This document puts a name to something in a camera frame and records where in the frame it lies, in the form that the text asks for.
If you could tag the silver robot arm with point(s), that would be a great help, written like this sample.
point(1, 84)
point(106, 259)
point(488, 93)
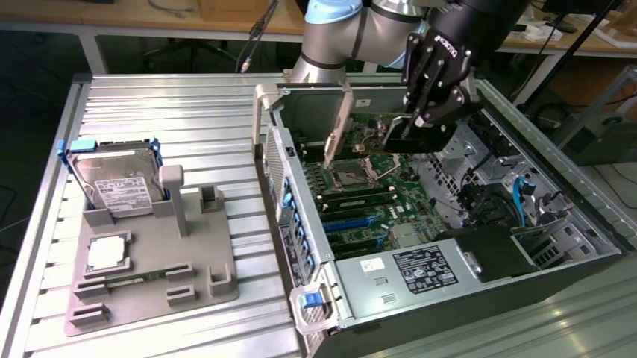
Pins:
point(337, 37)

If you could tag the green motherboard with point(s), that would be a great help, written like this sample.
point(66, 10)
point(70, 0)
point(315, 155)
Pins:
point(412, 201)

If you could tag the open black PC case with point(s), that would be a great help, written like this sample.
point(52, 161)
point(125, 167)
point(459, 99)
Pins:
point(447, 317)

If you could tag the silver perforated disk bay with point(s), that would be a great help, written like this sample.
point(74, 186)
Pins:
point(442, 179)

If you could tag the white plastic desk item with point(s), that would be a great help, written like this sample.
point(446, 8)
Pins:
point(539, 33)

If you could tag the silver power supply unit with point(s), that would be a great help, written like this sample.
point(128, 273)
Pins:
point(378, 294)

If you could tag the blue expansion slot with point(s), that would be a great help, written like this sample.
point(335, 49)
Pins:
point(348, 225)

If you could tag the wooden desk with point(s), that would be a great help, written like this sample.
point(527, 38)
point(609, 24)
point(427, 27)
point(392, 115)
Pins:
point(98, 15)

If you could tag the graphics card with metal bracket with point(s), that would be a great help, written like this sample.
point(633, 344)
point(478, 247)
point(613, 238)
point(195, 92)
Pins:
point(418, 139)

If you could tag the silver CPU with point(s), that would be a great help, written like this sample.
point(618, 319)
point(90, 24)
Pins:
point(105, 253)

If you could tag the green RAM stick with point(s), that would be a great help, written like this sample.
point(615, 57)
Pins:
point(149, 276)

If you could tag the blue case latch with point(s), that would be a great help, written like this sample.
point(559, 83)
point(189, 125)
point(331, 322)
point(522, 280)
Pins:
point(311, 300)

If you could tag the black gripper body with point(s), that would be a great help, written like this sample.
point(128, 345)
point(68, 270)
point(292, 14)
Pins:
point(487, 22)

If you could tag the CPU socket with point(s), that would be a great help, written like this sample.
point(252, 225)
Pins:
point(348, 173)

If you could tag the black plastic fan shroud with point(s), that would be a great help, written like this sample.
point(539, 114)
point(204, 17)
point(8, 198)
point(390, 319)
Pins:
point(487, 253)

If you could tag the black stand pole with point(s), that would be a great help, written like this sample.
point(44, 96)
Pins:
point(570, 48)

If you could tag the RAM stick with white label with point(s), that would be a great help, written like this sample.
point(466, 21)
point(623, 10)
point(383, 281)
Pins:
point(352, 203)

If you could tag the black floor unit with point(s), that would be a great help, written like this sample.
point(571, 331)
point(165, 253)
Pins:
point(606, 145)

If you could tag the metal socket cover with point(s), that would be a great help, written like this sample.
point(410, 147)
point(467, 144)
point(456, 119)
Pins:
point(384, 164)

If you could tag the grey parts rack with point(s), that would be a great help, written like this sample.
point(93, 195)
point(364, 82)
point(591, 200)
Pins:
point(149, 242)

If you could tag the silver chipset heat sink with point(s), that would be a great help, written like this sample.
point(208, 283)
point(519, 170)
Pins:
point(404, 235)

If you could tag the hard disk in blue caddy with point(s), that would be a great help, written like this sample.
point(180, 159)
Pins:
point(118, 186)

